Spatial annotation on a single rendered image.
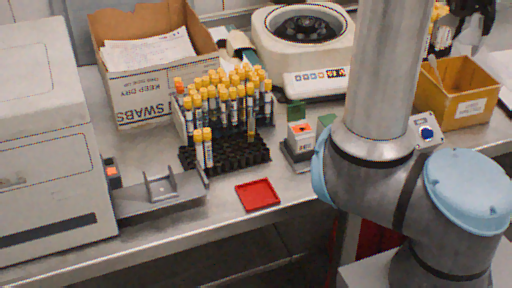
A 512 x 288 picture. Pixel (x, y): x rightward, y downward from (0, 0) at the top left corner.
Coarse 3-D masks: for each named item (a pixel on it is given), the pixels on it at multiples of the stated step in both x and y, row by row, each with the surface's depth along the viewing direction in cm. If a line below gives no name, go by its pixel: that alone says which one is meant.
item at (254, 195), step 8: (240, 184) 106; (248, 184) 107; (256, 184) 107; (264, 184) 107; (240, 192) 105; (248, 192) 106; (256, 192) 106; (264, 192) 106; (272, 192) 106; (240, 200) 104; (248, 200) 104; (256, 200) 104; (264, 200) 104; (272, 200) 104; (280, 200) 103; (248, 208) 102; (256, 208) 102
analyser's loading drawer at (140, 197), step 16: (144, 176) 99; (160, 176) 102; (176, 176) 103; (192, 176) 103; (112, 192) 100; (128, 192) 100; (144, 192) 100; (160, 192) 100; (176, 192) 98; (192, 192) 100; (208, 192) 101; (128, 208) 97; (144, 208) 97
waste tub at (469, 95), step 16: (448, 64) 125; (464, 64) 126; (432, 80) 117; (448, 80) 128; (464, 80) 128; (480, 80) 122; (496, 80) 117; (416, 96) 125; (432, 96) 119; (448, 96) 113; (464, 96) 114; (480, 96) 116; (496, 96) 118; (432, 112) 120; (448, 112) 116; (464, 112) 118; (480, 112) 119; (448, 128) 119
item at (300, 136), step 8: (304, 120) 110; (288, 128) 110; (296, 128) 108; (304, 128) 109; (288, 136) 111; (296, 136) 108; (304, 136) 108; (312, 136) 108; (296, 144) 108; (304, 144) 108; (312, 144) 109; (296, 152) 109
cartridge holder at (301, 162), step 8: (280, 144) 115; (288, 144) 111; (288, 152) 112; (304, 152) 109; (312, 152) 110; (288, 160) 112; (296, 160) 110; (304, 160) 111; (296, 168) 109; (304, 168) 109
